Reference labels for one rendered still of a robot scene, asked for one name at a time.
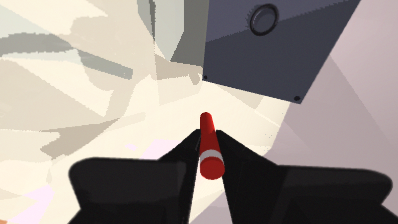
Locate red peg with white band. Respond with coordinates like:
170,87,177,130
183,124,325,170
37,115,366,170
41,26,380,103
199,112,225,180

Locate grey square panel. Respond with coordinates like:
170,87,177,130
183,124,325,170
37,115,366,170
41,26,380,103
202,0,360,104

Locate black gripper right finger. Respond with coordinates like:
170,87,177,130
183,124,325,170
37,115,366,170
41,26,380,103
216,130,393,224

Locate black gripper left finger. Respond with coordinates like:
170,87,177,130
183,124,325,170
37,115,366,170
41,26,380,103
67,129,201,224

